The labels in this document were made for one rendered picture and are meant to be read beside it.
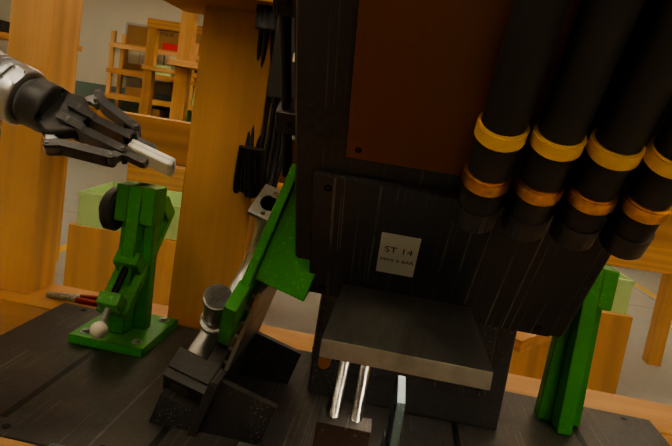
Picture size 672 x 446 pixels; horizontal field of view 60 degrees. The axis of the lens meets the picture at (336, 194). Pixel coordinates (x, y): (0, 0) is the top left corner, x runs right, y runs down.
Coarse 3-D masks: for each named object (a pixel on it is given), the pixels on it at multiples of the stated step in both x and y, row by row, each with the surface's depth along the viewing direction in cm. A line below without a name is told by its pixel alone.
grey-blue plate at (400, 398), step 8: (400, 376) 70; (400, 384) 67; (400, 392) 65; (392, 400) 72; (400, 400) 63; (392, 408) 69; (400, 408) 63; (392, 416) 66; (400, 416) 63; (392, 424) 64; (400, 424) 63; (384, 432) 70; (392, 432) 63; (400, 432) 63; (384, 440) 68; (392, 440) 63
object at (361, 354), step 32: (352, 288) 71; (352, 320) 60; (384, 320) 62; (416, 320) 63; (448, 320) 65; (320, 352) 54; (352, 352) 54; (384, 352) 53; (416, 352) 54; (448, 352) 55; (480, 352) 57; (448, 384) 55; (480, 384) 53
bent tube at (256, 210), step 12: (264, 192) 81; (276, 192) 82; (252, 204) 80; (264, 204) 83; (264, 216) 79; (252, 240) 87; (252, 252) 87; (240, 276) 87; (204, 336) 80; (216, 336) 81; (192, 348) 79; (204, 348) 80
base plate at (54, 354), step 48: (0, 336) 94; (48, 336) 97; (192, 336) 106; (0, 384) 80; (48, 384) 82; (96, 384) 84; (144, 384) 86; (240, 384) 91; (288, 384) 93; (0, 432) 69; (48, 432) 71; (96, 432) 72; (144, 432) 74; (288, 432) 79; (432, 432) 85; (480, 432) 88; (528, 432) 90; (576, 432) 92; (624, 432) 95
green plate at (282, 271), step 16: (288, 176) 70; (288, 192) 71; (288, 208) 72; (272, 224) 71; (288, 224) 72; (272, 240) 73; (288, 240) 73; (256, 256) 72; (272, 256) 73; (288, 256) 73; (256, 272) 74; (272, 272) 73; (288, 272) 73; (304, 272) 73; (256, 288) 81; (288, 288) 73; (304, 288) 73
